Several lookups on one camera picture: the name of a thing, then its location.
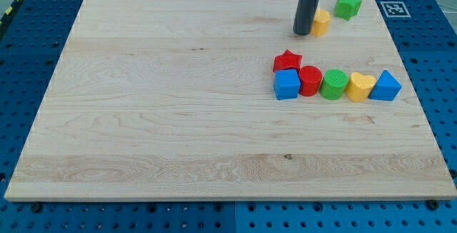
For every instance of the blue cube block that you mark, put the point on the blue cube block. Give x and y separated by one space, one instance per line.
286 84

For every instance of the red star block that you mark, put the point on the red star block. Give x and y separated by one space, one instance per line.
287 60

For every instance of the green star block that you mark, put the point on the green star block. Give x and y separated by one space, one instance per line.
347 9

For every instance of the light wooden board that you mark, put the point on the light wooden board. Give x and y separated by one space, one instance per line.
172 100

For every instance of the red cylinder block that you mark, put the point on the red cylinder block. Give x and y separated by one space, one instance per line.
310 78

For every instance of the green cylinder block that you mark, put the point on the green cylinder block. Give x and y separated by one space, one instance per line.
333 84

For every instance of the yellow hexagon block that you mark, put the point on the yellow hexagon block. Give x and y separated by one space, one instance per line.
321 22

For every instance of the yellow heart block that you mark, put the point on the yellow heart block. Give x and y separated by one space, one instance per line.
359 86

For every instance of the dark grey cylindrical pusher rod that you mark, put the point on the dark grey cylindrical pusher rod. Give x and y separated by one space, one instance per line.
305 13

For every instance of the blue triangular prism block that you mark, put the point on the blue triangular prism block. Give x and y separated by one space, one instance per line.
386 88

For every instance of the white fiducial marker tag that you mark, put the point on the white fiducial marker tag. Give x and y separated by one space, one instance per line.
395 9

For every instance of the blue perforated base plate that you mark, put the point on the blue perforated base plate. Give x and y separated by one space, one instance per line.
29 51

